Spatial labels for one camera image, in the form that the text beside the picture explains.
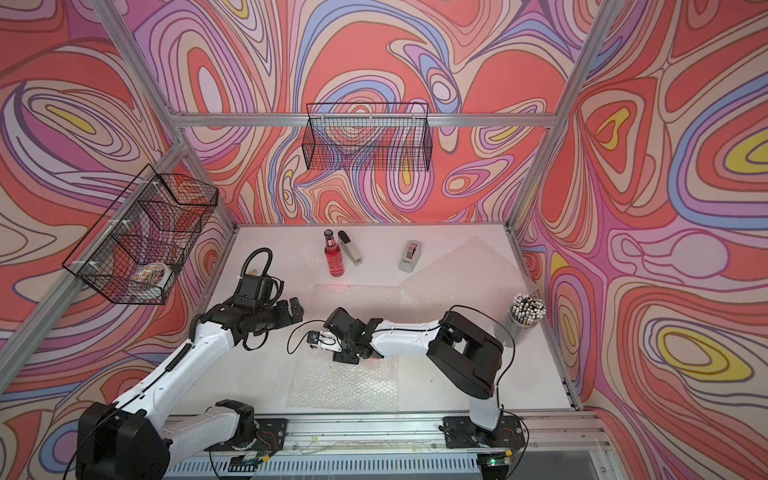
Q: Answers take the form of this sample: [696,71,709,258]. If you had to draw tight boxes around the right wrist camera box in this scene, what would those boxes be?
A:
[307,331,342,352]

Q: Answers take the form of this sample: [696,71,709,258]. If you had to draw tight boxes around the black wire basket back wall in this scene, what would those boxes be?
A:
[301,101,433,173]

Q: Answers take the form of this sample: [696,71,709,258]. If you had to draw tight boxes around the patterned bowl in basket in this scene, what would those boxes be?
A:
[128,262,172,298]

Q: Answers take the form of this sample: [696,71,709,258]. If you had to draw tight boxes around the black wire basket left wall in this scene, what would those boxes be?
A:
[62,165,219,305]

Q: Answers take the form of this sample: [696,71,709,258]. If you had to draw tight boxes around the black wire basket wall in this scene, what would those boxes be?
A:
[62,165,219,305]
[301,101,433,173]

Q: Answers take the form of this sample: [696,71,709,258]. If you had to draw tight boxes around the clear bubble wrap sheet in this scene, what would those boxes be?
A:
[286,284,401,412]

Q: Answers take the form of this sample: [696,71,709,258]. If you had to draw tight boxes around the pink bottle near stapler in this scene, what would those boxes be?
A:
[324,229,345,277]

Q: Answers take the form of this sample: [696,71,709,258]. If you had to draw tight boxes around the cup of pens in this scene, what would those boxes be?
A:
[495,294,546,347]

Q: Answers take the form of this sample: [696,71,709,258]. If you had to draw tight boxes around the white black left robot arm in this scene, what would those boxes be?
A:
[68,298,304,479]

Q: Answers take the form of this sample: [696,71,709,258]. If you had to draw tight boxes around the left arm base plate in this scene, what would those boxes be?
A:
[206,417,288,454]

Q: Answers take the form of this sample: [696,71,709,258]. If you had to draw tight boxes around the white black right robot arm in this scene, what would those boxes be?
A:
[307,307,504,432]

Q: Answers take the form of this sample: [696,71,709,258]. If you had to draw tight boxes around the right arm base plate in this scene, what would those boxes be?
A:
[438,414,527,451]

